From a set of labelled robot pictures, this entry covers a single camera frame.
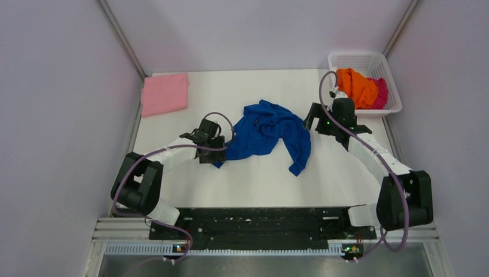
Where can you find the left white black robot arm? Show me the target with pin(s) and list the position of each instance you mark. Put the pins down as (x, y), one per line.
(138, 183)

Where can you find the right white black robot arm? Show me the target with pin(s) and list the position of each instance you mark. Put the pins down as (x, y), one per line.
(405, 195)

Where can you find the aluminium rail frame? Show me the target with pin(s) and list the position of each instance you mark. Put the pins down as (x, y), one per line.
(136, 229)

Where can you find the orange t shirt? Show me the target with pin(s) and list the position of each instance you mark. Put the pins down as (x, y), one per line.
(360, 89)

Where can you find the folded pink t shirt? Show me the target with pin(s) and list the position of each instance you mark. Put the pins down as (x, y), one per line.
(164, 94)

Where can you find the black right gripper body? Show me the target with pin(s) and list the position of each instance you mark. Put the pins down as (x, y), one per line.
(323, 129)

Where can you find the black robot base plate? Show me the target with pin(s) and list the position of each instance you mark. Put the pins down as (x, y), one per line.
(262, 228)

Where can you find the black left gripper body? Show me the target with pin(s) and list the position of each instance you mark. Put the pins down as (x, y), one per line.
(212, 156)

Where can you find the white plastic laundry basket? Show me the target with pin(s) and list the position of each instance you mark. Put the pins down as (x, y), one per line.
(373, 65)

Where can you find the white slotted cable duct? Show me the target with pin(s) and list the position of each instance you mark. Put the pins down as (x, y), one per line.
(161, 249)

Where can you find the blue printed t shirt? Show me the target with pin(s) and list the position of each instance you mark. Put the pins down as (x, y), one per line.
(260, 129)

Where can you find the magenta t shirt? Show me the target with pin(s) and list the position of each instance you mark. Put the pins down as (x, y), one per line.
(382, 97)

